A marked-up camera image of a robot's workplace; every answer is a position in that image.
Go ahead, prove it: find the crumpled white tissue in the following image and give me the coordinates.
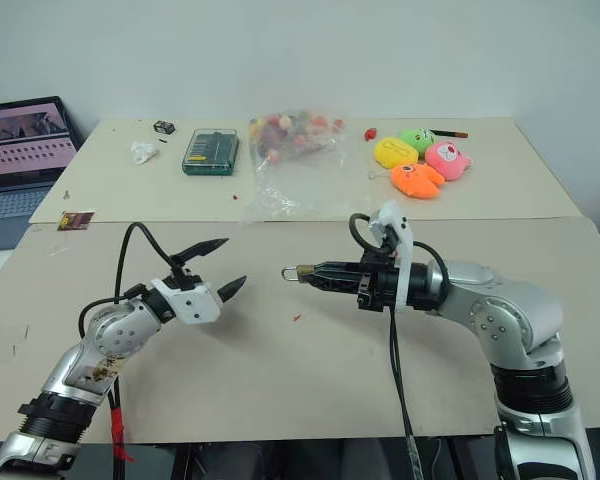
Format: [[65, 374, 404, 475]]
[[130, 141, 160, 165]]

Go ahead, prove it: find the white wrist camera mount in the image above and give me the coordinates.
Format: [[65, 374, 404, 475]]
[[150, 277, 223, 326], [368, 200, 415, 314]]

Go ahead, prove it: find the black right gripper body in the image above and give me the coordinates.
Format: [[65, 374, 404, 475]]
[[356, 248, 402, 313]]

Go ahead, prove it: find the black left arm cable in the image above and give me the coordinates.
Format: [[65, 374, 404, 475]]
[[77, 221, 191, 480]]

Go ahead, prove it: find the open laptop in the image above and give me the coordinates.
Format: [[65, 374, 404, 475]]
[[0, 95, 84, 252]]

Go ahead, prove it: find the brass padlock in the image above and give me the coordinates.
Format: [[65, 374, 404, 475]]
[[280, 264, 317, 285]]

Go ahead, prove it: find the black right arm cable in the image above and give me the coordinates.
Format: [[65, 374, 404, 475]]
[[348, 212, 449, 480]]

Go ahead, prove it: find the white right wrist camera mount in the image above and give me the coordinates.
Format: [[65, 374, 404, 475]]
[[368, 200, 415, 314]]

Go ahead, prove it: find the green plush toy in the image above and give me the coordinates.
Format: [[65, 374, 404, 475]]
[[397, 128, 437, 155]]

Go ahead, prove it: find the clear bag of colourful candies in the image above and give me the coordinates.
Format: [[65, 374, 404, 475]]
[[240, 108, 372, 221]]

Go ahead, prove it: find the green screwdriver bit case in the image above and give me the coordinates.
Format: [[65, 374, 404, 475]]
[[181, 128, 240, 177]]

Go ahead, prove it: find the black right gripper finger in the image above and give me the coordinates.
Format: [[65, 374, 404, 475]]
[[310, 259, 366, 277], [307, 273, 365, 294]]

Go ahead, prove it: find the red tape on cable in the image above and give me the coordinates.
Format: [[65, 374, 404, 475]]
[[109, 407, 135, 464]]

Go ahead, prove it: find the yellow plush toy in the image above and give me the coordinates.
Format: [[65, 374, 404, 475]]
[[373, 135, 421, 169]]

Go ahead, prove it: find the pink plush toy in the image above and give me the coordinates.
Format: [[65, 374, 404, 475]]
[[424, 140, 474, 182]]

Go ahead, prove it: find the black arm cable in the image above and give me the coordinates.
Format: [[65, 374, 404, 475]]
[[77, 221, 191, 480], [348, 212, 449, 480]]

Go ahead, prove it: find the orange plush toy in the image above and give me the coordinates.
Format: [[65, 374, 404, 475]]
[[389, 162, 445, 199]]

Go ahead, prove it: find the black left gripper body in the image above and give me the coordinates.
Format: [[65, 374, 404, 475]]
[[168, 264, 205, 292]]

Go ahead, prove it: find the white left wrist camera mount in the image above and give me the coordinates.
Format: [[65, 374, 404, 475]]
[[150, 277, 223, 326]]

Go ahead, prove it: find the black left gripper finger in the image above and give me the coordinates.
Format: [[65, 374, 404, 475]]
[[168, 238, 230, 272], [216, 274, 249, 303]]

